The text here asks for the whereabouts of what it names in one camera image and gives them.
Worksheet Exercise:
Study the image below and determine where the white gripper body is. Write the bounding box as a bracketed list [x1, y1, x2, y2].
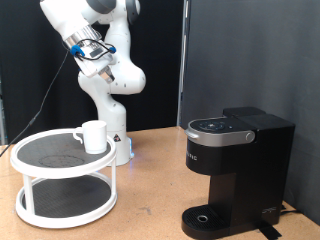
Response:
[76, 41, 116, 79]

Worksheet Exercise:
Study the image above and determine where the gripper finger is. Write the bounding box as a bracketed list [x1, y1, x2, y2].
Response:
[98, 69, 110, 85]
[105, 65, 117, 83]

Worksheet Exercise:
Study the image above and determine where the white mug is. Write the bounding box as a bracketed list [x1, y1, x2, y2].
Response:
[72, 119, 109, 155]

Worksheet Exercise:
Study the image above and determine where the black Keurig coffee machine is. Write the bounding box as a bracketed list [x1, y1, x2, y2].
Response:
[180, 106, 296, 240]

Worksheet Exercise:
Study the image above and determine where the black backdrop curtain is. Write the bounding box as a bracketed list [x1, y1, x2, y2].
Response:
[0, 0, 185, 146]

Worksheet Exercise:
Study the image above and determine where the vertical metal pole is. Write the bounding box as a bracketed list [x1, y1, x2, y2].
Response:
[176, 0, 192, 128]

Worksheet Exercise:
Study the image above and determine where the white two-tier turntable stand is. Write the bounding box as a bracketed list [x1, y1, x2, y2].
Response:
[9, 127, 119, 230]

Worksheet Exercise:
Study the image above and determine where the black tape strip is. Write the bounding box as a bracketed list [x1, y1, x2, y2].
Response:
[258, 221, 283, 240]

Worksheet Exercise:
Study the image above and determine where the blue cable clip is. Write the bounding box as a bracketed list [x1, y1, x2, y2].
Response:
[70, 45, 86, 58]

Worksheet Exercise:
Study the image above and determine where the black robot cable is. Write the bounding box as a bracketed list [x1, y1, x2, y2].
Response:
[0, 37, 117, 158]

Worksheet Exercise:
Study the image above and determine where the grey frame bar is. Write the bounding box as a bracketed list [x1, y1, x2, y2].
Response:
[0, 76, 7, 146]

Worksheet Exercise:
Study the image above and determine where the black machine power cord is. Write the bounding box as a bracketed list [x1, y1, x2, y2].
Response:
[279, 203, 303, 216]

